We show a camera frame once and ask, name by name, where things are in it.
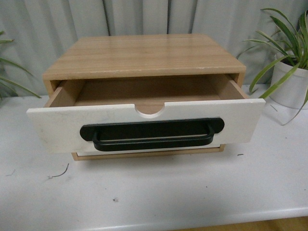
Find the black metal drawer handle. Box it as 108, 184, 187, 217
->
80, 117, 225, 152

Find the white plant pot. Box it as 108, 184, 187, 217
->
269, 61, 308, 109

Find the grey curtain backdrop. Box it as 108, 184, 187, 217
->
0, 0, 308, 95

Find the white front wooden drawer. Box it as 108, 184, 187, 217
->
27, 74, 265, 155

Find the green spider plant right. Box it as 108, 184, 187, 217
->
246, 8, 308, 113

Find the wooden drawer cabinet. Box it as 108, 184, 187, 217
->
43, 35, 245, 160

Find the green plant leaves left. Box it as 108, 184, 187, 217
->
0, 30, 42, 101

